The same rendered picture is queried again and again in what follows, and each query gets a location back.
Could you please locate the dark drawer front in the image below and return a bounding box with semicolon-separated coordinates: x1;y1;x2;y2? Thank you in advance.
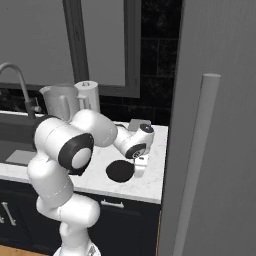
89;193;162;222

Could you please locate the grey curved tap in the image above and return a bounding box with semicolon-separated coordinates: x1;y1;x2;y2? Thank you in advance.
0;62;43;120

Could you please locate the small grey box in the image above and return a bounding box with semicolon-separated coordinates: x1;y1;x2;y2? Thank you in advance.
127;118;152;133

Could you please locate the silver cupboard handle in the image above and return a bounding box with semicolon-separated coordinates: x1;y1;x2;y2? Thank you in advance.
1;201;17;227

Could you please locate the dark cupboard door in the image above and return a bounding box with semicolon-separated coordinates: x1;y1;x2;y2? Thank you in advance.
0;179;63;255

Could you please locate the grey framed window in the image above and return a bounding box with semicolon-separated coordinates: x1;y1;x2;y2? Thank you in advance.
0;0;142;99

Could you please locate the grey fridge handle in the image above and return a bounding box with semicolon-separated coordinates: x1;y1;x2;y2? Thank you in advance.
171;73;222;256

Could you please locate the white paper towel roll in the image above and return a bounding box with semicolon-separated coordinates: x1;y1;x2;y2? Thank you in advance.
73;79;101;114

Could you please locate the grey fridge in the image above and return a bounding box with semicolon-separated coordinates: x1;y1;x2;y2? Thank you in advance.
157;0;256;256

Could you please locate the silver drawer handle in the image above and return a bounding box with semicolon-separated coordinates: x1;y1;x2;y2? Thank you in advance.
100;198;125;210

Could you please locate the black round blender lid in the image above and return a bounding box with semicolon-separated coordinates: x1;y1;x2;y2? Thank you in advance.
105;159;136;184

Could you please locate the dark sink basin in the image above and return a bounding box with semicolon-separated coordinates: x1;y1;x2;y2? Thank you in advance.
0;111;45;168

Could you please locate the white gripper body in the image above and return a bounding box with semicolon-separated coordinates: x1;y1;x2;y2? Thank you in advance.
133;155;150;179

